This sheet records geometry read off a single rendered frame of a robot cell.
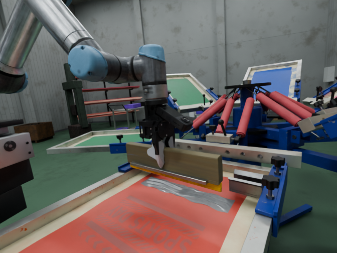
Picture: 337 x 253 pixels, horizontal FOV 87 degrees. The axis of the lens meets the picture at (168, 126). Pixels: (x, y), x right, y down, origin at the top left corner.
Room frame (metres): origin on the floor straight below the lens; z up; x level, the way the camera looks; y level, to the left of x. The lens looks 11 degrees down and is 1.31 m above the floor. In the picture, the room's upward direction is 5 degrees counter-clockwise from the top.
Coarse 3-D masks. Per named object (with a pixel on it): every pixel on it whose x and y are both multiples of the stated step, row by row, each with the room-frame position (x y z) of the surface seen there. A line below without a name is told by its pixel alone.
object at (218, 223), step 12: (228, 180) 0.64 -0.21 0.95; (216, 192) 0.56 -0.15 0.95; (228, 192) 0.56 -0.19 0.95; (168, 204) 0.52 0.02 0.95; (180, 204) 0.51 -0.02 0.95; (192, 204) 0.51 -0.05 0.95; (204, 204) 0.50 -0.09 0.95; (240, 204) 0.49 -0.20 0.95; (192, 216) 0.45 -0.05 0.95; (204, 216) 0.45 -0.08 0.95; (216, 216) 0.45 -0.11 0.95; (228, 216) 0.44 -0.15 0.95; (216, 228) 0.40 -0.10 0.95; (228, 228) 0.40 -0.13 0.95; (204, 240) 0.37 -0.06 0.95; (216, 240) 0.36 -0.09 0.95; (192, 252) 0.34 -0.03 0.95; (204, 252) 0.34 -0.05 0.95; (216, 252) 0.33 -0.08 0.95
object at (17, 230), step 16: (224, 160) 0.76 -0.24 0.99; (112, 176) 0.69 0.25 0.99; (128, 176) 0.73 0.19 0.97; (80, 192) 0.58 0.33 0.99; (96, 192) 0.61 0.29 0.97; (48, 208) 0.50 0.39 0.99; (64, 208) 0.52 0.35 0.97; (16, 224) 0.44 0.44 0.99; (32, 224) 0.45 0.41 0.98; (256, 224) 0.36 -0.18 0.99; (272, 224) 0.39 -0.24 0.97; (0, 240) 0.40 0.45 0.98; (16, 240) 0.42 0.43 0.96; (256, 240) 0.32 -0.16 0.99
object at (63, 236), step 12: (144, 180) 0.70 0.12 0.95; (168, 180) 0.68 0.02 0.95; (120, 192) 0.62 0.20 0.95; (132, 192) 0.61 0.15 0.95; (144, 192) 0.60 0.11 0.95; (156, 192) 0.60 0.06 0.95; (108, 204) 0.55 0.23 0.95; (156, 204) 0.53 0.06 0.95; (84, 216) 0.50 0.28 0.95; (96, 216) 0.49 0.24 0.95; (60, 228) 0.45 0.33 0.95; (72, 228) 0.45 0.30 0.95; (48, 240) 0.41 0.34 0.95; (60, 240) 0.41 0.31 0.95; (72, 240) 0.40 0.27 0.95; (24, 252) 0.38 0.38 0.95; (36, 252) 0.37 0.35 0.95; (48, 252) 0.37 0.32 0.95; (60, 252) 0.37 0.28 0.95; (72, 252) 0.37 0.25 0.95; (84, 252) 0.36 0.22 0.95; (96, 252) 0.36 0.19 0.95
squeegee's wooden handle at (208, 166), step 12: (132, 144) 0.62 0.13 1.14; (144, 144) 0.60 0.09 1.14; (132, 156) 0.62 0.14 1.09; (144, 156) 0.58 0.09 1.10; (168, 156) 0.52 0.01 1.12; (180, 156) 0.49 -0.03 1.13; (192, 156) 0.46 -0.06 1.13; (204, 156) 0.44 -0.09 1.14; (216, 156) 0.43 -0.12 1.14; (168, 168) 0.52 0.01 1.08; (180, 168) 0.49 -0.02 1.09; (192, 168) 0.47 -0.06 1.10; (204, 168) 0.44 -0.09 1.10; (216, 168) 0.42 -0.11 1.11; (216, 180) 0.42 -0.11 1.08
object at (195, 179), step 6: (132, 162) 0.61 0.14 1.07; (144, 168) 0.57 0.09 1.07; (150, 168) 0.55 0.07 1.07; (156, 168) 0.54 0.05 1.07; (168, 174) 0.50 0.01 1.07; (174, 174) 0.49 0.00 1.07; (180, 174) 0.48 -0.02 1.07; (186, 174) 0.48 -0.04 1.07; (192, 180) 0.45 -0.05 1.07; (198, 180) 0.44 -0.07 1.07; (204, 180) 0.43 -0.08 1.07
